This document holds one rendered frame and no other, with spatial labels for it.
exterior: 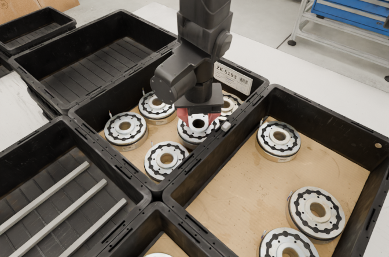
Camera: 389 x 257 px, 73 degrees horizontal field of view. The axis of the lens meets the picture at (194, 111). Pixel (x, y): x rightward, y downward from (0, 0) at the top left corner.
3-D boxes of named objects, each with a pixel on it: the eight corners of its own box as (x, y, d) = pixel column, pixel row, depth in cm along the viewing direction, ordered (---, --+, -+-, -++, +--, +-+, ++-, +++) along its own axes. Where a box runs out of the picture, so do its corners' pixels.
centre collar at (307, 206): (308, 193, 53) (309, 192, 52) (333, 208, 51) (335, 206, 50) (300, 213, 50) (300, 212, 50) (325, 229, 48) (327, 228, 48)
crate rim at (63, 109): (123, 14, 94) (121, 7, 92) (184, 44, 81) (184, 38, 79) (10, 66, 74) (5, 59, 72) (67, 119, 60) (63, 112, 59)
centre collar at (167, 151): (168, 146, 61) (168, 145, 60) (182, 160, 58) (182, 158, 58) (151, 159, 58) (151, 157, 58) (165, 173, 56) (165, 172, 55)
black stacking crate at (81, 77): (127, 38, 101) (121, 9, 93) (184, 69, 88) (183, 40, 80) (26, 91, 81) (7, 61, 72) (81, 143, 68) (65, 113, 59)
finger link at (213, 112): (220, 134, 60) (222, 106, 53) (189, 136, 60) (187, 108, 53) (216, 112, 65) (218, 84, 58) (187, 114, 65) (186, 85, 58)
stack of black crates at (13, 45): (73, 62, 200) (48, 5, 166) (98, 79, 187) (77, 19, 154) (22, 91, 178) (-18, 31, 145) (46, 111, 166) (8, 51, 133)
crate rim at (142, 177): (184, 44, 81) (184, 38, 79) (271, 88, 68) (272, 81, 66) (68, 119, 60) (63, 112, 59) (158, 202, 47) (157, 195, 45)
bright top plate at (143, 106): (158, 86, 75) (157, 85, 75) (184, 102, 71) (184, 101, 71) (131, 106, 70) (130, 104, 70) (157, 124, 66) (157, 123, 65)
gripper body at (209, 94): (223, 110, 54) (226, 83, 49) (174, 112, 54) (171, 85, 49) (220, 88, 59) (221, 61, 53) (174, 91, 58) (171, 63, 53)
